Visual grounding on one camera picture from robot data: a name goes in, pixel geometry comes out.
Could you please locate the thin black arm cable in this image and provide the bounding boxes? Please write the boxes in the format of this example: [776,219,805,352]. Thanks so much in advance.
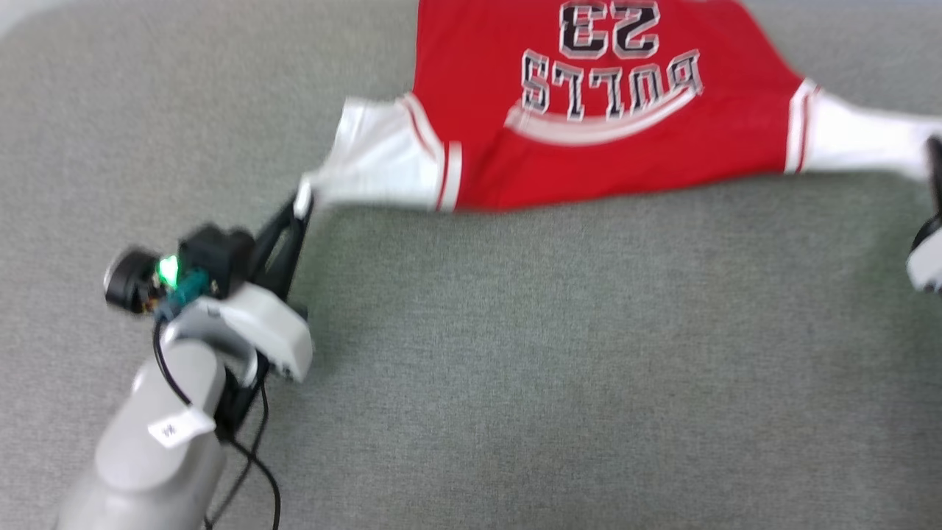
[221,434,283,530]
[205,379,269,529]

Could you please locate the white paper label tag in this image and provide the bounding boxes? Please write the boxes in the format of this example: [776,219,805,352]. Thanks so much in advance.
[147,407,216,448]

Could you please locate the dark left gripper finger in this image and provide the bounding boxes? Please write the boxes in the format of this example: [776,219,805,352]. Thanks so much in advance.
[253,191,303,270]
[268,191,316,300]

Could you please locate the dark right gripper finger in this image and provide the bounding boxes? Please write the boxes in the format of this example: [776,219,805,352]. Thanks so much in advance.
[926,135,942,215]

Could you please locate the teal left camera connector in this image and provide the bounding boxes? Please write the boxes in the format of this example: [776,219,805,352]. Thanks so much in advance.
[157,269,212,319]

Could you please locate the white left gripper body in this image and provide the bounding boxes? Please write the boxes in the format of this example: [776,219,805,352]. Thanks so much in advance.
[166,265,314,383]

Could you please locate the red Bulls 23 jersey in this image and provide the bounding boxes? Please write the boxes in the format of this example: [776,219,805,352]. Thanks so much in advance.
[294,0,942,216]

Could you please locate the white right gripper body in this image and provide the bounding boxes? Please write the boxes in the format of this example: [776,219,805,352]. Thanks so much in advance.
[907,213,942,294]

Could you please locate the grey fabric sofa cushion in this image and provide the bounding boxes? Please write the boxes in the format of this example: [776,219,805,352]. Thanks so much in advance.
[0,0,942,530]

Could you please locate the black cylindrical left gripper motor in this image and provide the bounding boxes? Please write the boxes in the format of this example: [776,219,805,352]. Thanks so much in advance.
[105,250,164,316]

